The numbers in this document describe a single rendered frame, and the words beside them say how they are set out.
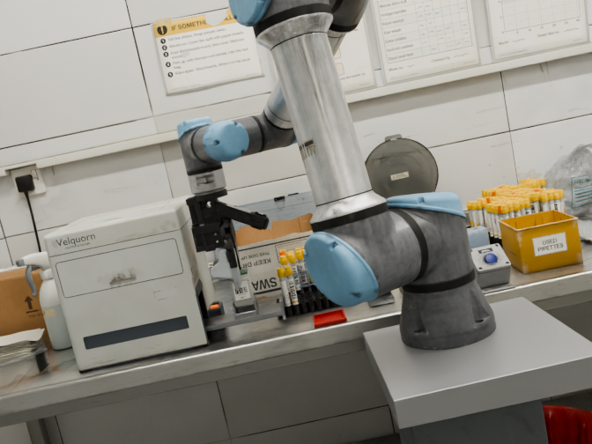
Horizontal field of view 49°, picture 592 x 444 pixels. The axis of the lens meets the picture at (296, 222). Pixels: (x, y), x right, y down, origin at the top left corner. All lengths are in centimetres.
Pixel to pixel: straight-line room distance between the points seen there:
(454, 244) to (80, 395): 83
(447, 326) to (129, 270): 67
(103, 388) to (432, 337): 71
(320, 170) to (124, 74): 117
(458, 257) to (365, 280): 18
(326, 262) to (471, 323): 25
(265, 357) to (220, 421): 84
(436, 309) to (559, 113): 123
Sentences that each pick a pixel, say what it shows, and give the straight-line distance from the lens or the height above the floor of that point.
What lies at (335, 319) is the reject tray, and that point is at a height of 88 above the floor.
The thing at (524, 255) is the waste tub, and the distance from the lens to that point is 147.
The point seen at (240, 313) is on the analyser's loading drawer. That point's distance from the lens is 142.
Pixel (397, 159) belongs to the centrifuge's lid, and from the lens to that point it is 194.
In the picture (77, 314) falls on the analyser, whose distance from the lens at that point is 142.
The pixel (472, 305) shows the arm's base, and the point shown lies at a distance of 103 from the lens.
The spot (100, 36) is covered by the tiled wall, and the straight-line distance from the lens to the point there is 202.
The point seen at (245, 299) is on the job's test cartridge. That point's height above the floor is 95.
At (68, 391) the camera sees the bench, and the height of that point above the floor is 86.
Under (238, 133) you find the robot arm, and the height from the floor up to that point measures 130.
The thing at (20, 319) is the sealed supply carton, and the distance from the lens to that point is 183.
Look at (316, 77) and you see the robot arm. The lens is 92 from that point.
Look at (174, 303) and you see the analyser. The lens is 137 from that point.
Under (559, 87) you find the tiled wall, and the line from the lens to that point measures 213.
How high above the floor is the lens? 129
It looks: 9 degrees down
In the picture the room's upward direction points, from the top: 12 degrees counter-clockwise
